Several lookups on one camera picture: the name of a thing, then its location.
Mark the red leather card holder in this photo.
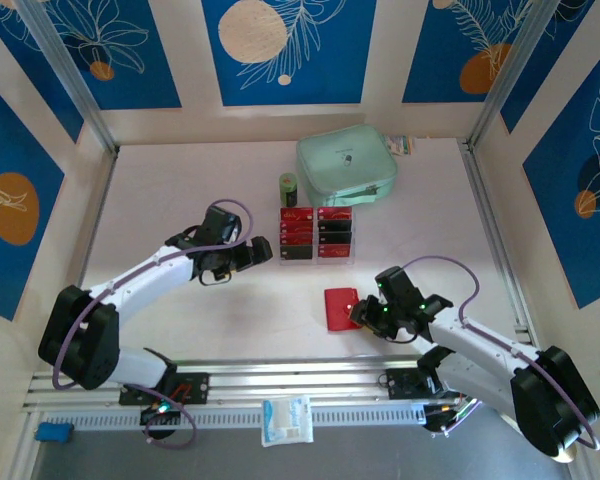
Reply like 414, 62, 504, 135
323, 287, 364, 333

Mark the clear acrylic card stand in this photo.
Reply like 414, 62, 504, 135
278, 206, 355, 265

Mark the green cylindrical can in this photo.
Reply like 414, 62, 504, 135
278, 172, 300, 208

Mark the black right control board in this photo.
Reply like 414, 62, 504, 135
422, 399, 481, 436

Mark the black control board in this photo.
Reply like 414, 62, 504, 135
139, 402, 182, 441
422, 399, 481, 436

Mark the white blue tissue packet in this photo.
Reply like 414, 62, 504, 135
260, 394, 315, 448

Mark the mint green zip pouch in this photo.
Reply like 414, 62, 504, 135
295, 123, 399, 209

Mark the printed paper sachet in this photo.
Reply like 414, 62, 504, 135
384, 133, 417, 156

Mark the black left control board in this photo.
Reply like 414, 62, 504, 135
139, 402, 182, 441

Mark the blue sponge block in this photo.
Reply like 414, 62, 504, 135
34, 422, 75, 444

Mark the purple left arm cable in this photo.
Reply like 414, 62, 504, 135
51, 198, 256, 391

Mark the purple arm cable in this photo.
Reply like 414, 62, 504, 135
51, 198, 256, 391
399, 256, 600, 451

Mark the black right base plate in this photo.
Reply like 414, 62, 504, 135
385, 367, 461, 401

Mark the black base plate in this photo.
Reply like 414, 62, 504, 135
118, 372, 211, 406
385, 367, 461, 401

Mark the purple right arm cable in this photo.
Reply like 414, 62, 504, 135
399, 256, 600, 451

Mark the aluminium rail frame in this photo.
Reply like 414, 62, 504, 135
22, 355, 549, 416

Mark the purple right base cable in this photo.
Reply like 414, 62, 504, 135
429, 397, 484, 439

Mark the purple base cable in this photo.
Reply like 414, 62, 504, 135
143, 394, 199, 450
429, 397, 484, 439

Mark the aluminium side rail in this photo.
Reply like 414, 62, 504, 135
457, 139, 544, 359
78, 147, 121, 291

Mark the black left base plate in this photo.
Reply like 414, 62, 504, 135
118, 372, 211, 406

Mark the grey slotted cable duct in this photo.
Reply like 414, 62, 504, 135
42, 405, 429, 432

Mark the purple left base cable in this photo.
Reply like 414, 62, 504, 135
143, 394, 199, 450

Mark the aluminium corner post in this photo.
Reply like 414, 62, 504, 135
467, 0, 566, 149
17, 0, 121, 154

